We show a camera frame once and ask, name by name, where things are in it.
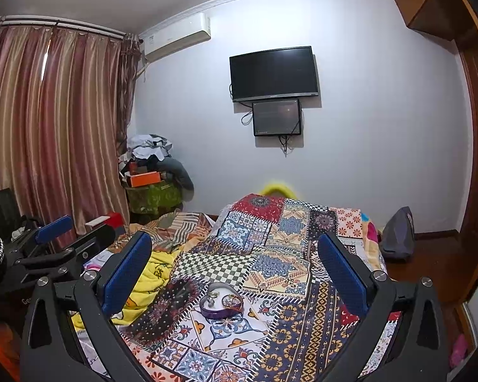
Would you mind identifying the grey bag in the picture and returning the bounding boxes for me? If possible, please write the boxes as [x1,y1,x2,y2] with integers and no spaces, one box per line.
[380,206,416,263]

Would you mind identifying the black wall television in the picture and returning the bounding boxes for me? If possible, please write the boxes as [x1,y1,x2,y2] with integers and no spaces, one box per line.
[229,46,318,103]

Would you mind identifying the white air conditioner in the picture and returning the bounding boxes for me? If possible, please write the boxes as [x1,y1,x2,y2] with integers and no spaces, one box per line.
[139,12,212,62]

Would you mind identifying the red white box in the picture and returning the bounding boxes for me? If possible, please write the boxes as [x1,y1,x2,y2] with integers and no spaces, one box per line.
[85,212,124,231]

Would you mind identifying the orange box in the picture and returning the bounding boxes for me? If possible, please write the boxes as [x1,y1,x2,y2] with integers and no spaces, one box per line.
[128,171,162,187]

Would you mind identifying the wooden wardrobe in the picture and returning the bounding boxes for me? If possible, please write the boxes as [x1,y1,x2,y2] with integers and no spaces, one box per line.
[390,0,478,327]

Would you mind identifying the pile of clothes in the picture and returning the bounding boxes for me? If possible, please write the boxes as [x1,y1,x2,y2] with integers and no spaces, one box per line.
[127,133,174,164]

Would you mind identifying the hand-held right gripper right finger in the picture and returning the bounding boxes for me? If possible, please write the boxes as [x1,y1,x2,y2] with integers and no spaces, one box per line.
[318,231,450,382]

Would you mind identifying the purple heart-shaped jewelry box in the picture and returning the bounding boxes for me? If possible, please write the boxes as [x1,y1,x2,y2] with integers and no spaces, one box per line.
[201,282,245,320]

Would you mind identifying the colourful patchwork blanket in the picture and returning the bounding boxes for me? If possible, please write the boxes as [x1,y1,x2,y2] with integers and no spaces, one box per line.
[69,193,403,382]

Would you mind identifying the striped pink curtain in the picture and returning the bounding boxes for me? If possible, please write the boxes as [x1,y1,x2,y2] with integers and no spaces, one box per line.
[0,22,142,243]

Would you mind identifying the striped patterned bedsheet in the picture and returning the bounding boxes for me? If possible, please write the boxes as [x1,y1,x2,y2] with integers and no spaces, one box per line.
[115,211,224,255]

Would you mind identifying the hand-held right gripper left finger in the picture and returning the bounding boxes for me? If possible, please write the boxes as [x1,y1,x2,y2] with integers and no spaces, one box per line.
[20,231,160,382]

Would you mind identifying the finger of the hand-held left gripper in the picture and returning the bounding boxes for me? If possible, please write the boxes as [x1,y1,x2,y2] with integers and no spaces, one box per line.
[10,215,74,257]
[4,225,116,287]

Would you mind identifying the small black monitor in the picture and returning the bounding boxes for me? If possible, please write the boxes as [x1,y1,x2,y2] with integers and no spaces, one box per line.
[252,99,302,137]

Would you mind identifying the yellow fuzzy object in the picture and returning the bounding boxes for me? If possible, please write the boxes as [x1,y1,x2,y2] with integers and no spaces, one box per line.
[263,181,297,199]

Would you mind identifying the pink slipper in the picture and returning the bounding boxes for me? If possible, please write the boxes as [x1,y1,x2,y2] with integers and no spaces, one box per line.
[449,334,468,367]

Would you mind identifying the curtain rod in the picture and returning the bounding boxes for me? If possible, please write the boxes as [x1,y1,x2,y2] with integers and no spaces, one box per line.
[0,15,138,42]

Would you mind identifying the grey garment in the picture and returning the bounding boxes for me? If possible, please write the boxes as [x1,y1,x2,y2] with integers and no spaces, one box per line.
[159,157,195,202]

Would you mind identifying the yellow cartoon print blanket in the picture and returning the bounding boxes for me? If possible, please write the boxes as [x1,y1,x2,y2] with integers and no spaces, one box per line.
[69,247,184,331]

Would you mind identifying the dark bulky object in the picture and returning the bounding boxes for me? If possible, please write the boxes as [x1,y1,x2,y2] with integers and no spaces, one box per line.
[0,188,44,243]

